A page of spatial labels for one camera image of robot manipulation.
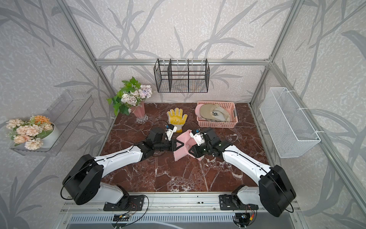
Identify yellow white work gloves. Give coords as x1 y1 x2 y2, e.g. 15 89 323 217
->
167 107 188 133

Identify pink cap in basket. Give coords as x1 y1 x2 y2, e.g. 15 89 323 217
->
195 104 204 118

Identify black wire wall basket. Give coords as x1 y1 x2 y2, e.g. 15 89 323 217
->
153 59 210 93

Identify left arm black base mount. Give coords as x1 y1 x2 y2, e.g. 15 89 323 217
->
103 195 144 211

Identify beige baseball cap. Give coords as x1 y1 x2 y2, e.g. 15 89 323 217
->
199 104 231 122

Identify white mesh wall basket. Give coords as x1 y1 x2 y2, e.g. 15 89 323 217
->
260 87 321 158

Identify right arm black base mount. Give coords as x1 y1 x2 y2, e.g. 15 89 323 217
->
219 194 259 210

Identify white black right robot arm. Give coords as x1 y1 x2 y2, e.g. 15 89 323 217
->
188 127 296 217

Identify pink glass vase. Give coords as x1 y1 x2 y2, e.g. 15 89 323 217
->
131 101 148 124

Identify green and lilac flower bouquet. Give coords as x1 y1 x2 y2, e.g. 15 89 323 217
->
107 77 153 116

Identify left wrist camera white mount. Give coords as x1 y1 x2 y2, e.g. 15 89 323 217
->
166 124 177 141

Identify clear acrylic wall shelf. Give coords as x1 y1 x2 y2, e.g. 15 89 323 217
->
10 90 94 156

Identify white pot peach flowers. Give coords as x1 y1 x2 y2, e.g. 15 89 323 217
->
6 115 61 151

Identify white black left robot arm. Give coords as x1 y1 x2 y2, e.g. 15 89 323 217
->
62 128 184 209

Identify pink plastic basket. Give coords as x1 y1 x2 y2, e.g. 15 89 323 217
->
196 101 238 129

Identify pink baseball cap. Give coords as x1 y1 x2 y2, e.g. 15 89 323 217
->
173 130 197 161

